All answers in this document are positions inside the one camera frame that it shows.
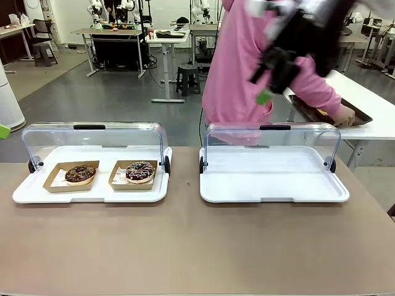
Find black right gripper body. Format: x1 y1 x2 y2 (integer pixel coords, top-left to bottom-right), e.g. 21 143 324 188
261 6 311 95

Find black serving tray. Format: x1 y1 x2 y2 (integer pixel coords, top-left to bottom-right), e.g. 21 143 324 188
288 94 373 128

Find person's right forearm pink sleeve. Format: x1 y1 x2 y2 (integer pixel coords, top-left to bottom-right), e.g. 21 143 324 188
291 60 344 117

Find person in pink hoodie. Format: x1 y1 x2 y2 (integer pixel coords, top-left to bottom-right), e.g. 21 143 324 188
202 0 344 146

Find brown cardboard donut tray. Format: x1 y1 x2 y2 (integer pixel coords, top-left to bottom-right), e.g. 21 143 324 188
108 159 159 191
42 160 101 194

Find chocolate donut with sprinkles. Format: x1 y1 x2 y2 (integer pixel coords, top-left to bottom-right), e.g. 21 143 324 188
64 165 98 187

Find dark purple glazed donut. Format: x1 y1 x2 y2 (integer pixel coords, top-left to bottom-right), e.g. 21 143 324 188
125 161 156 185

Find person's right hand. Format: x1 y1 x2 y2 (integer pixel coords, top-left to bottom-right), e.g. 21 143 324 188
334 105 357 128

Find white cylindrical air purifier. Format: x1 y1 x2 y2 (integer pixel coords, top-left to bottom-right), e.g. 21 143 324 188
0 58 27 130

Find clear display case lid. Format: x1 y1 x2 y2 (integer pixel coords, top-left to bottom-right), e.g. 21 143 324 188
21 121 167 174
203 122 342 174

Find beige top background tables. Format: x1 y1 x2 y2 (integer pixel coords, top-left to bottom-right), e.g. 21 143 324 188
338 33 370 74

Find grey plastic step stool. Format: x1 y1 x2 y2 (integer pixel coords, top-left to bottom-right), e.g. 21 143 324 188
175 63 202 97

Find white paper tray liner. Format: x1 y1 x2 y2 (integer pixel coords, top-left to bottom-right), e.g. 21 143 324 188
113 168 155 187
49 168 95 189

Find white display case base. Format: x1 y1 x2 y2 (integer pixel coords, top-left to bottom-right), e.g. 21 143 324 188
199 146 351 204

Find small grey stool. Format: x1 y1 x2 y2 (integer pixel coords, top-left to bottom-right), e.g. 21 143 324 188
32 43 59 68

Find white side table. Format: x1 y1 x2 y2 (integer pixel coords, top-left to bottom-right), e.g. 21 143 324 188
282 69 395 173

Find white height-adjustable desk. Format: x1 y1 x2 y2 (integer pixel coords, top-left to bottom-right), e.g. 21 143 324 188
144 29 191 104

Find white top background table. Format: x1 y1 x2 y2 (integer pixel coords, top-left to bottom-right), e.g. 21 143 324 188
0 23 36 75

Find left white display case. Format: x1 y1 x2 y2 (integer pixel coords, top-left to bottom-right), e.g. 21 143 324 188
12 145 173 204

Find black office chair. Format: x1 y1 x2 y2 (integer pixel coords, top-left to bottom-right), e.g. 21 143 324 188
32 18 59 47

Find wooden top background desk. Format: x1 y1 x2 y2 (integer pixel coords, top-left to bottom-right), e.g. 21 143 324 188
70 28 148 78

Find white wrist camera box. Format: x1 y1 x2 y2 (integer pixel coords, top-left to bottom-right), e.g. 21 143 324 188
246 0 281 43

